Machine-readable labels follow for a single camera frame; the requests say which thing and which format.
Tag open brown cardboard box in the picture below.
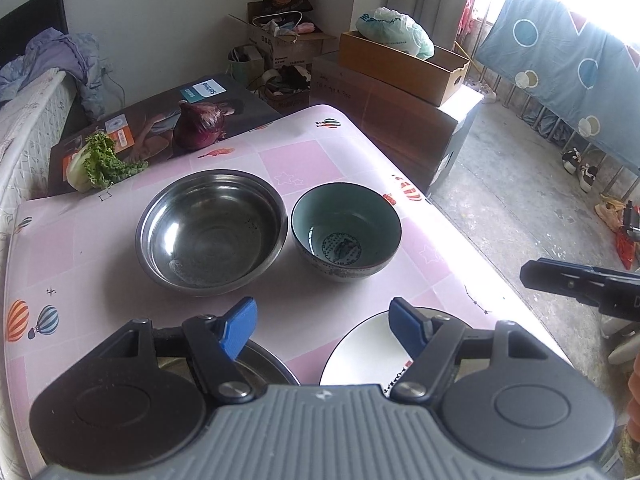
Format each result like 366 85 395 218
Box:
338 30 471 107

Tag yellow shoe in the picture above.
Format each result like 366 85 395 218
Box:
594 199 627 232

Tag large brown cardboard box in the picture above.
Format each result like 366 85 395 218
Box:
308 51 484 197

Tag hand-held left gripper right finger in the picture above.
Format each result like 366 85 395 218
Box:
389 297 548 405

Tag dark printed appliance box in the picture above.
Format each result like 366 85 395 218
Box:
48 78 284 197

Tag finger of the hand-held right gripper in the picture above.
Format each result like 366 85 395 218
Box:
520 257 640 318

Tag lilac crumpled clothes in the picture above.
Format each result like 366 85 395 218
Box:
0 28 114 117

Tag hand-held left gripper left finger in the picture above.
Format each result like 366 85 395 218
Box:
107 296 268 406

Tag blue patterned hanging blanket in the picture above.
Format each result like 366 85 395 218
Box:
474 0 640 169

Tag pink hanging clothes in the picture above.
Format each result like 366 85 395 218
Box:
456 0 489 39

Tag cardboard box of clutter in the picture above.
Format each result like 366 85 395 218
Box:
228 0 339 70

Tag pile of colourful bedding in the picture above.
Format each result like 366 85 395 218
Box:
0 69 82 243

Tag pink patterned tablecloth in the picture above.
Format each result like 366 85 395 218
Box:
5 104 573 476

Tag napa cabbage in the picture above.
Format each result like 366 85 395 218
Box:
65 131 150 193

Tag green ceramic bowl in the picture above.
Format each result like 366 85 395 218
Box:
290 182 402 284

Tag white green plastic bag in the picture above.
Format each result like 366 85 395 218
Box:
355 6 436 60

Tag shallow stainless steel basin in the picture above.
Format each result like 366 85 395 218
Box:
155 339 302 387

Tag deep stainless steel bowl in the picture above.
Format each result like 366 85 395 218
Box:
136 170 289 297

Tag black bed headboard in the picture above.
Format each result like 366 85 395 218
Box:
0 0 69 47

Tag person's right hand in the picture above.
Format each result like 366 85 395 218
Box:
607 340 640 411

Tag green white paper bag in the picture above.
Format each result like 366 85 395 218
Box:
228 44 266 84

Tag red onion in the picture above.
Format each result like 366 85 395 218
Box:
173 101 227 151

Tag white printed plate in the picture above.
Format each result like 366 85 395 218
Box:
319 307 501 387

